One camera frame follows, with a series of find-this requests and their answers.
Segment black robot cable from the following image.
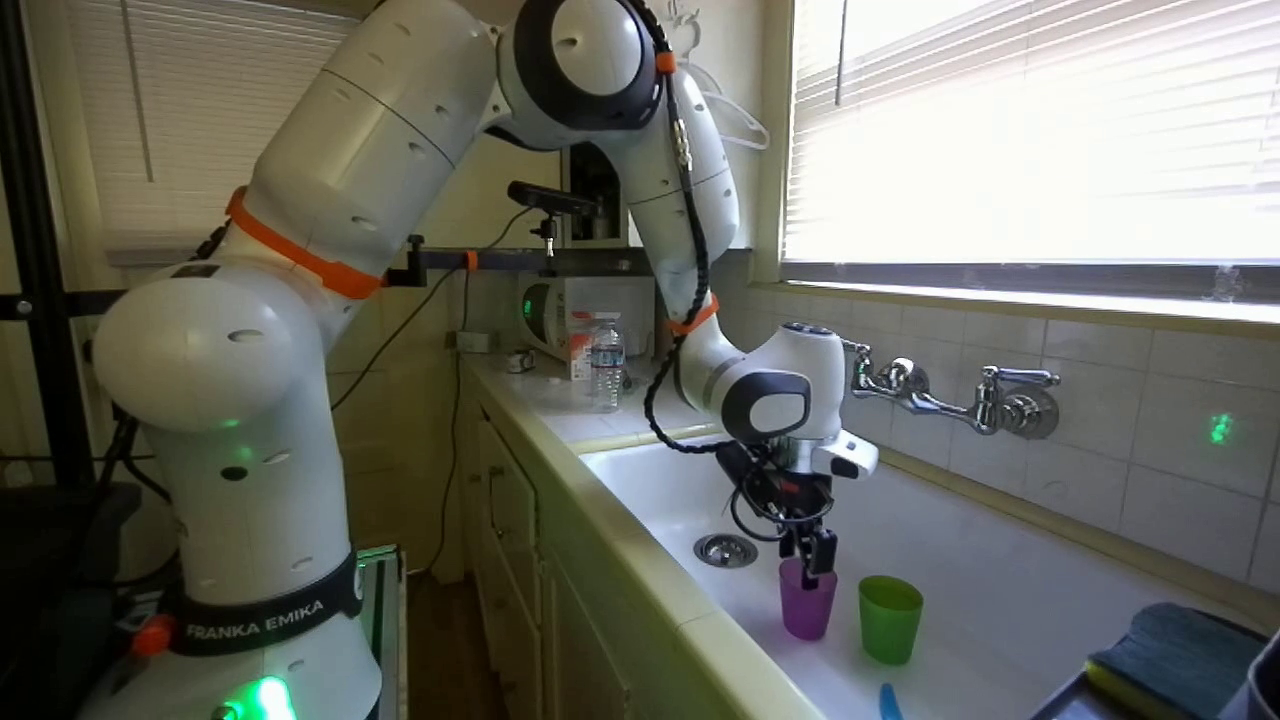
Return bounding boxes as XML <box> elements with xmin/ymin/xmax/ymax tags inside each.
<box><xmin>639</xmin><ymin>53</ymin><xmax>753</xmax><ymax>461</ymax></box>

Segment white window blind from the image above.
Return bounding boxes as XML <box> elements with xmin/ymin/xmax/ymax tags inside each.
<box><xmin>115</xmin><ymin>0</ymin><xmax>366</xmax><ymax>260</ymax></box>
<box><xmin>781</xmin><ymin>0</ymin><xmax>1280</xmax><ymax>271</ymax></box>

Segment dark blue cloth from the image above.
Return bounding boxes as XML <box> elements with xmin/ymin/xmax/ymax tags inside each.
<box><xmin>1079</xmin><ymin>601</ymin><xmax>1273</xmax><ymax>720</ymax></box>

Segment white wire hanger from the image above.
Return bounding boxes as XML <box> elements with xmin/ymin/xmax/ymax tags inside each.
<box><xmin>661</xmin><ymin>0</ymin><xmax>772</xmax><ymax>153</ymax></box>

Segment horizontal metal rod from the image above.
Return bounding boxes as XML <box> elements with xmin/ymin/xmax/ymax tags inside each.
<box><xmin>381</xmin><ymin>236</ymin><xmax>661</xmax><ymax>290</ymax></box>

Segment black metal frame pole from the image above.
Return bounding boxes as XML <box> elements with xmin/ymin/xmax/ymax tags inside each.
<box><xmin>0</xmin><ymin>0</ymin><xmax>101</xmax><ymax>491</ymax></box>

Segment yellow kitchen counter cabinet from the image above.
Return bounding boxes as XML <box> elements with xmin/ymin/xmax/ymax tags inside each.
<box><xmin>456</xmin><ymin>356</ymin><xmax>823</xmax><ymax>720</ymax></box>

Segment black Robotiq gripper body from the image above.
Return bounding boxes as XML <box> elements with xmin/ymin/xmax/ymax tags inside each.
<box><xmin>716</xmin><ymin>441</ymin><xmax>847</xmax><ymax>535</ymax></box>

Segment clear water bottle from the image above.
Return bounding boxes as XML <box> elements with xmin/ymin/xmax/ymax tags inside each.
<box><xmin>584</xmin><ymin>307</ymin><xmax>627</xmax><ymax>413</ymax></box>

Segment green plastic cup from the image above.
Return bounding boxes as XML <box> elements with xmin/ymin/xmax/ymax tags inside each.
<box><xmin>858</xmin><ymin>572</ymin><xmax>928</xmax><ymax>670</ymax></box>

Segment black camera on stand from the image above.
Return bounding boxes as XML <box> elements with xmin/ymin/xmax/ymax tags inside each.
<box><xmin>505</xmin><ymin>179</ymin><xmax>601</xmax><ymax>249</ymax></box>

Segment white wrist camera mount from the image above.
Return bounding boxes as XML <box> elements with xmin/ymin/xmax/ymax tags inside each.
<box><xmin>823</xmin><ymin>431</ymin><xmax>885</xmax><ymax>480</ymax></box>

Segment white sink basin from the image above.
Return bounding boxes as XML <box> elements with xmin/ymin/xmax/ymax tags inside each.
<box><xmin>578</xmin><ymin>426</ymin><xmax>1280</xmax><ymax>720</ymax></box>

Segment purple plastic cup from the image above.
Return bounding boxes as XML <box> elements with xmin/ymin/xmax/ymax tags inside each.
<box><xmin>775</xmin><ymin>555</ymin><xmax>842</xmax><ymax>645</ymax></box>

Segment metal sink drain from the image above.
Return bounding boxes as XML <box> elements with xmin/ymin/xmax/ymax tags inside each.
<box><xmin>691</xmin><ymin>533</ymin><xmax>764</xmax><ymax>572</ymax></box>

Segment chrome wall faucet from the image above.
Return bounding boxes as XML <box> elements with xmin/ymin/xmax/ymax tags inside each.
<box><xmin>843</xmin><ymin>337</ymin><xmax>1070</xmax><ymax>443</ymax></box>

